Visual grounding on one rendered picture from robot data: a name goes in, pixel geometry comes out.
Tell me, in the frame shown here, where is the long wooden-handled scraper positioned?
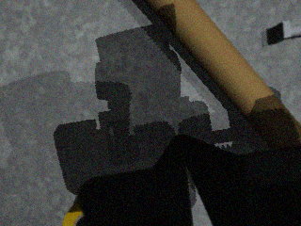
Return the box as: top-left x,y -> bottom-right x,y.
144,0 -> 301,150

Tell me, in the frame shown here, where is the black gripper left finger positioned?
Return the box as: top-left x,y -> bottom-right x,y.
77,135 -> 194,226

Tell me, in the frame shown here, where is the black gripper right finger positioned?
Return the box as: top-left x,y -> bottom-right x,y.
180,134 -> 301,226

